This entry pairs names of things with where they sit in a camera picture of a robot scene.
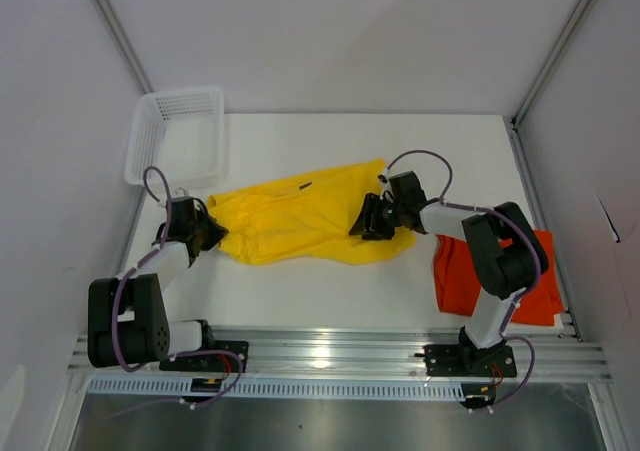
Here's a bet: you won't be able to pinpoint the white plastic basket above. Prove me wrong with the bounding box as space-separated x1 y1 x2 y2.
124 86 227 190

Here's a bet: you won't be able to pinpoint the slotted cable duct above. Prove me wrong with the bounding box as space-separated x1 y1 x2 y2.
87 375 494 402

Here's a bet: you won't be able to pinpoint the yellow shorts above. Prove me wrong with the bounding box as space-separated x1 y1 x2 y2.
207 158 416 266

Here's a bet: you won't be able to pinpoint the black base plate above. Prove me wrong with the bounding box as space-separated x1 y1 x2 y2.
159 340 249 373
414 344 517 378

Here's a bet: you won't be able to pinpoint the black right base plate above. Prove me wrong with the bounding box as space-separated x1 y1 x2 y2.
414 344 517 378

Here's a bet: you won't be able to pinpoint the orange shorts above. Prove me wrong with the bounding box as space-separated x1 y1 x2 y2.
433 230 564 326

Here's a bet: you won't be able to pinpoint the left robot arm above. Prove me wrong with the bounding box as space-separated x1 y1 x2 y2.
87 196 227 372

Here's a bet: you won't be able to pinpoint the aluminium frame post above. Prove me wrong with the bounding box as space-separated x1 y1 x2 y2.
90 0 153 95
510 0 598 132

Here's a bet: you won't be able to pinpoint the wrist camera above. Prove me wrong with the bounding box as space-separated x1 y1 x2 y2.
171 187 190 198
378 168 394 203

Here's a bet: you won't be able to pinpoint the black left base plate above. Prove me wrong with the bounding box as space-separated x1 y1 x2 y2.
159 340 249 373

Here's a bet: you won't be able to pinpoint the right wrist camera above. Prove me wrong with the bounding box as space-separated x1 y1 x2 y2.
378 168 394 203

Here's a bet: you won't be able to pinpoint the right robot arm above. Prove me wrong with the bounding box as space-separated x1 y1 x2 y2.
349 171 549 375

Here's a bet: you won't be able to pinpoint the aluminium mounting rail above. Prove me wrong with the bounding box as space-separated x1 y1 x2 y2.
67 326 614 383

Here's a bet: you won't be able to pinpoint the right aluminium frame post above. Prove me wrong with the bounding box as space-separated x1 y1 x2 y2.
510 0 598 132

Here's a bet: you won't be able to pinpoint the left aluminium frame post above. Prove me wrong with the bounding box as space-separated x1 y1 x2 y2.
90 0 153 95

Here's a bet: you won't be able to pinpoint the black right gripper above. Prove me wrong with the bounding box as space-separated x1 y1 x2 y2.
349 192 406 240

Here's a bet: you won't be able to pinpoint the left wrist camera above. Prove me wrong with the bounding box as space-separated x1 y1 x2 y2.
171 187 190 198

